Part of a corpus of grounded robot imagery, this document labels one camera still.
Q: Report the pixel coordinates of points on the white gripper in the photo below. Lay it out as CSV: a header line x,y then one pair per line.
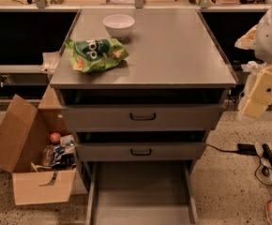
x,y
271,39

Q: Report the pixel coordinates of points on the green rice chip bag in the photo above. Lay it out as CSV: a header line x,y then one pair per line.
x,y
95,55

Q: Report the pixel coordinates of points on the grey drawer cabinet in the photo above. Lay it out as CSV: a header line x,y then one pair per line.
x,y
172,60

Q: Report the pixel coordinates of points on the middle grey drawer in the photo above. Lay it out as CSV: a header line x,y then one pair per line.
x,y
136,151

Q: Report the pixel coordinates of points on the top grey drawer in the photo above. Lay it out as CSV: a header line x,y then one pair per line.
x,y
154,117

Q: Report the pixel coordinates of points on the bottom grey open drawer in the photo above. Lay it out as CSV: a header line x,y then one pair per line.
x,y
141,193

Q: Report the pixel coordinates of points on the black power adapter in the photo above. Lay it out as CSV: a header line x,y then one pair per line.
x,y
247,149

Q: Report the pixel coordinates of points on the white ceramic bowl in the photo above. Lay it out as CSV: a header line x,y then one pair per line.
x,y
119,25

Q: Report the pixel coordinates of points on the red apple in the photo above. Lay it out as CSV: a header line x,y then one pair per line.
x,y
55,137

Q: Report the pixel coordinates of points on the blue snack packet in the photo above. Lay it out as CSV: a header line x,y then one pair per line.
x,y
58,152

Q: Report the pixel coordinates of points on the clear plastic bottle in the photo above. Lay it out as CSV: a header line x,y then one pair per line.
x,y
47,156

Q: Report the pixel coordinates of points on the brown cardboard box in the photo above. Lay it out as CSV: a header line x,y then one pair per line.
x,y
23,137

